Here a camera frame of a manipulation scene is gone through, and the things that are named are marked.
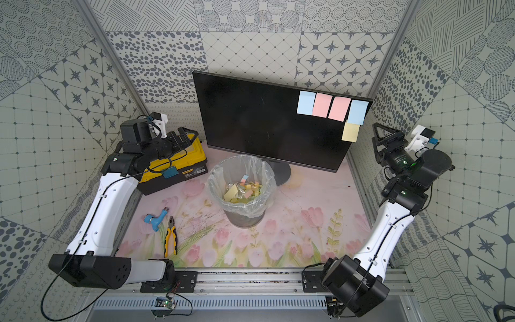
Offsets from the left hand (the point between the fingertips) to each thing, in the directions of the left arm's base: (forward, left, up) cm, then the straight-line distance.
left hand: (186, 132), depth 71 cm
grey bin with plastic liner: (-3, -18, -30) cm, 35 cm away
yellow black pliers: (-19, +14, -39) cm, 45 cm away
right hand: (-6, -61, +6) cm, 61 cm away
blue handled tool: (-18, +20, -37) cm, 46 cm away
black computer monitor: (+26, -34, -16) cm, 46 cm away
